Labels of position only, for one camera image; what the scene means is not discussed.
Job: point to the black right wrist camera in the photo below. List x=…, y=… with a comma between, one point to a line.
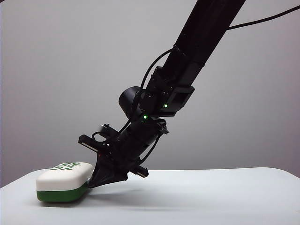
x=104, y=132

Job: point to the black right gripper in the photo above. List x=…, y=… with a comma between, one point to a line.
x=131, y=143

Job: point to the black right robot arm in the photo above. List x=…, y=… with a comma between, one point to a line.
x=187, y=54

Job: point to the white green foam mahjong tile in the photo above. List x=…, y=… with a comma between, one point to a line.
x=63, y=182

